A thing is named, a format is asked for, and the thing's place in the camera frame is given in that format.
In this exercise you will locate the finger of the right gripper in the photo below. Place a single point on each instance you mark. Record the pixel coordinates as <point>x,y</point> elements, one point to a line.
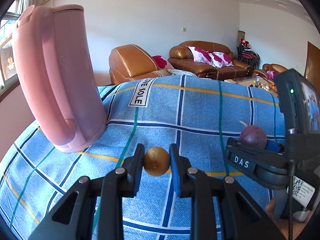
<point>274,146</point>
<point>254,163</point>

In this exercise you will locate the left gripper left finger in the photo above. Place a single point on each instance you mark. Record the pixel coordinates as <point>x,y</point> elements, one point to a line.
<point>72,216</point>

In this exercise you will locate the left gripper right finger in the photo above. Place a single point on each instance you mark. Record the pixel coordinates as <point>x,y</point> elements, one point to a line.
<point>219,206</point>

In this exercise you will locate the purple passion fruit smooth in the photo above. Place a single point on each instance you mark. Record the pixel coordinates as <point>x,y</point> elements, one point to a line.
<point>253,136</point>

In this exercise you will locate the small yellow-brown round fruit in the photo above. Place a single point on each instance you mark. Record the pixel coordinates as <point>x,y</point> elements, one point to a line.
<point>156,161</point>

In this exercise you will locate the coffee table with fruit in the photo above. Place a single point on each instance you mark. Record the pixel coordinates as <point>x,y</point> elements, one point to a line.
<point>257,82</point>

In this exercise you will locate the floral cushion on far armchair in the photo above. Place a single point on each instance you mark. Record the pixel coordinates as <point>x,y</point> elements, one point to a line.
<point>271,74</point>

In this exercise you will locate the brown wooden door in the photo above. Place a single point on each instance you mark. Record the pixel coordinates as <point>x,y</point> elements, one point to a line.
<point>312,65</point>

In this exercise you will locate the brown leather armchair far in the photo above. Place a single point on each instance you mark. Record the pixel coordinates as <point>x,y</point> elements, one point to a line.
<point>266,67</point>

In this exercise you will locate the brown leather armchair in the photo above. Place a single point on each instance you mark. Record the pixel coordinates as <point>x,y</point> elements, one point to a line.
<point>266,67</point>
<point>131,63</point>

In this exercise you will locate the blue plaid tablecloth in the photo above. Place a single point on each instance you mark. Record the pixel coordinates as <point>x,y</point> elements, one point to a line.
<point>197,115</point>

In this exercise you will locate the stacked dark chairs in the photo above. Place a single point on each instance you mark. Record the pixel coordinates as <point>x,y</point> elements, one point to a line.
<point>247,55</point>

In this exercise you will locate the pink electric kettle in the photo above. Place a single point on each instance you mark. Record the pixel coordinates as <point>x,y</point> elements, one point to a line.
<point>55,72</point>

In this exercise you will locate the white red floral cushion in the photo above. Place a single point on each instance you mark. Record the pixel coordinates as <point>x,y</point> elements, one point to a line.
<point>200,55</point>

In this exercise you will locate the brown leather armchair near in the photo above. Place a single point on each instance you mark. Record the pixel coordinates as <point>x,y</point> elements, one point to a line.
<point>131,63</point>

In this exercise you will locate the brown leather three-seat sofa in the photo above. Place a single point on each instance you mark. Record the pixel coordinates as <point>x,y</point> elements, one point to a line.
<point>181,58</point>

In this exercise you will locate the red floral cushion near armchair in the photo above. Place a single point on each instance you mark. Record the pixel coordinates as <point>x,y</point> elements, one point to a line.
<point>162,63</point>

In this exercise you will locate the black camera box with screen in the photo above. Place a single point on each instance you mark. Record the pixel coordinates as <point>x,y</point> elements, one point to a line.
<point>298,101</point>

